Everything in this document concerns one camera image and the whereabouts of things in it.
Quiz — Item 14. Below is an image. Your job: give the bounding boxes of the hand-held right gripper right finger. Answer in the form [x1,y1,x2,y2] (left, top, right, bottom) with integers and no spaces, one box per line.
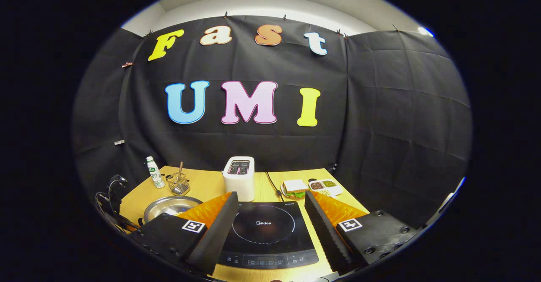
[304,190,420,275]

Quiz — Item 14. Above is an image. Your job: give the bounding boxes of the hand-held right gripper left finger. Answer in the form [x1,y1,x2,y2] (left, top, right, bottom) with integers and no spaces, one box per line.
[129,191,240,276]

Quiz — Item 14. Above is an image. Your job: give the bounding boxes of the black induction cooktop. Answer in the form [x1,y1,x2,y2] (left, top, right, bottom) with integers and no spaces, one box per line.
[216,201,320,270]

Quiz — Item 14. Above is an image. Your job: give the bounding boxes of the stainless steel pot black handles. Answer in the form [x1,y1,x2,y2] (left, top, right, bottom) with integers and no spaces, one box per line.
[143,195,204,225]

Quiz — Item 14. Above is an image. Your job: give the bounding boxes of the white divided tray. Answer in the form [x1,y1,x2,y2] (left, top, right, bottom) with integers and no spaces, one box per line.
[308,178,344,197]

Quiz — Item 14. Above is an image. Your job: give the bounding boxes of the white drink bottle green cap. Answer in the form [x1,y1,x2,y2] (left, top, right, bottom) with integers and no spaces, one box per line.
[146,156,166,189]

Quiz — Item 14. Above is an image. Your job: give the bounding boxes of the white toaster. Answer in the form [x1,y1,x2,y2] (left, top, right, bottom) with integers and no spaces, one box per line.
[222,156,256,202]

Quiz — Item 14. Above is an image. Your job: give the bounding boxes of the sandwich with lettuce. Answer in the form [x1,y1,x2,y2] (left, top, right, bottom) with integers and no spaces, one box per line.
[282,179,309,199]

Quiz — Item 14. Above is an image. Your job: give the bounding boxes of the small white plate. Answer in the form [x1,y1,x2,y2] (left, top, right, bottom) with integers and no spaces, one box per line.
[281,184,311,199]

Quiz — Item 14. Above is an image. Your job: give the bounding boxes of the metal wire utensil holder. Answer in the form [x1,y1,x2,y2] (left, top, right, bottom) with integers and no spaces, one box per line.
[166,173,191,196]

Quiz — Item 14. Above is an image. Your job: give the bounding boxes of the black power cable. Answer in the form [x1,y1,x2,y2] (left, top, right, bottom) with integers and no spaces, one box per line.
[265,171,285,203]

